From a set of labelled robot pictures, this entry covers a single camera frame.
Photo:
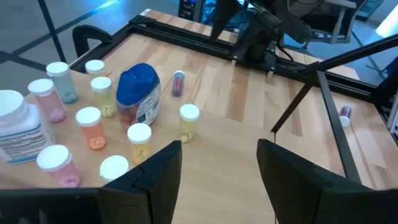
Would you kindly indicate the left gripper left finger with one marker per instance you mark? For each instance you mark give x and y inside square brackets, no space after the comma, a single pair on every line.
[149,199]

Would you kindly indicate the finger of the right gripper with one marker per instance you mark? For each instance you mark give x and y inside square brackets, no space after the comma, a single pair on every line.
[225,15]

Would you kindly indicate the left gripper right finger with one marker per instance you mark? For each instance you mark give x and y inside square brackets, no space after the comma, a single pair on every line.
[289,186]

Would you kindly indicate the yellow pill vial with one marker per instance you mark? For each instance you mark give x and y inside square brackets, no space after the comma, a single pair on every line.
[139,137]
[104,99]

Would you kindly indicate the yellow-green pill vial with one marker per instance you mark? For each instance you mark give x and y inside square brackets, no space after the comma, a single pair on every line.
[189,121]
[94,66]

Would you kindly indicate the blue-capped gummy jar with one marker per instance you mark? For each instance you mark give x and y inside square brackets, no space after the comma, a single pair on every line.
[136,87]

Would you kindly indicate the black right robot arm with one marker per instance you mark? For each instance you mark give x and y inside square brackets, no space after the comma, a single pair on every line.
[258,37]

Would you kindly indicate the white plastic medicine bottle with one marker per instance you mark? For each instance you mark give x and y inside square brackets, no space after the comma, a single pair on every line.
[18,133]

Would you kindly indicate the black computer case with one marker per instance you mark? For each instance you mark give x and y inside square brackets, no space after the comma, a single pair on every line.
[186,9]

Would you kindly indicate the teal pill vial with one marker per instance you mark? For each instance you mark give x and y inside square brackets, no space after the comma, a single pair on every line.
[63,87]

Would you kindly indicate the black aluminium table frame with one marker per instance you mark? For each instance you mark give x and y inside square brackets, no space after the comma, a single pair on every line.
[186,37]

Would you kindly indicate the black arched bracket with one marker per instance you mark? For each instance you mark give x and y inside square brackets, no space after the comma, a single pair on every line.
[90,31]

